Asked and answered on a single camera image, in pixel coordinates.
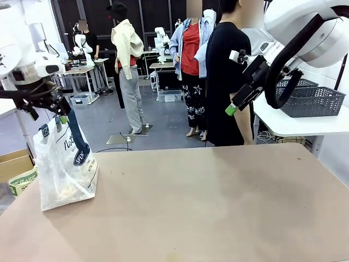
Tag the green printed white sack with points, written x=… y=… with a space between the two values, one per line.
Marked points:
x=23 y=183

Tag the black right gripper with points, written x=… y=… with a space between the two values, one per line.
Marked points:
x=257 y=72

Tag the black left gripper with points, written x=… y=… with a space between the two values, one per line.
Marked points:
x=56 y=99

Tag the light blue hanging shirt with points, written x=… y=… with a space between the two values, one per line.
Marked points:
x=204 y=54

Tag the white side table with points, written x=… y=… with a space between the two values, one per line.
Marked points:
x=300 y=125

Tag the clear plastic storage box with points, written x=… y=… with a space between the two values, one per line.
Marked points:
x=170 y=96

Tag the person's right forearm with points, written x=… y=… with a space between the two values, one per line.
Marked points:
x=244 y=125

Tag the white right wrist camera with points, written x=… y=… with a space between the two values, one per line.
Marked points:
x=234 y=56

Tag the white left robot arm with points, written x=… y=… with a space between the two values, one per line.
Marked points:
x=8 y=54

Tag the background person khaki trousers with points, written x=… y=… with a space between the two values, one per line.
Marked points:
x=91 y=41

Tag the person in black t-shirt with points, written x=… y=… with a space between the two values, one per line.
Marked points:
x=223 y=68

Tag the grey reflector panel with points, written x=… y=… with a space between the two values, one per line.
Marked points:
x=38 y=32

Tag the mannequin with cream jacket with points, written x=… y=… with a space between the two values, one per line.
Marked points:
x=126 y=54

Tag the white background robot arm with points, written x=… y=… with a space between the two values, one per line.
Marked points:
x=161 y=41
x=81 y=43

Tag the brown-top background table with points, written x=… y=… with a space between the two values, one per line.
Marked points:
x=163 y=65

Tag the black tripod stand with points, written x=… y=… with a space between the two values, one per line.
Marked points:
x=340 y=73

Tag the metal mannequin base plate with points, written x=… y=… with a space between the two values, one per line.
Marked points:
x=145 y=129
x=120 y=139

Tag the mannequin with red top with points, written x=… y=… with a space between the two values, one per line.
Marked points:
x=188 y=54

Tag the cardboard box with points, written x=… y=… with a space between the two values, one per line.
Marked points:
x=13 y=166

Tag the black cabinet under table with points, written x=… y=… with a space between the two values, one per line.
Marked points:
x=169 y=80

